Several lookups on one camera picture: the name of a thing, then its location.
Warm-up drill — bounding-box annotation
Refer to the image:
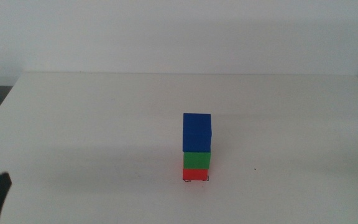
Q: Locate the red cube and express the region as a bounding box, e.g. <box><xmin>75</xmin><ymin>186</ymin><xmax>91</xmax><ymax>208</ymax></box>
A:
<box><xmin>181</xmin><ymin>167</ymin><xmax>209</xmax><ymax>182</ymax></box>

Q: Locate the green cube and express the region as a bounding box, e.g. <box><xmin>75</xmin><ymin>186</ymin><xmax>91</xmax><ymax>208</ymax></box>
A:
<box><xmin>183</xmin><ymin>151</ymin><xmax>212</xmax><ymax>170</ymax></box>

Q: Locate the blue cube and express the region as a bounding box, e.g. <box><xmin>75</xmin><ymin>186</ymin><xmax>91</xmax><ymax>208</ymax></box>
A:
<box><xmin>182</xmin><ymin>112</ymin><xmax>213</xmax><ymax>154</ymax></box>

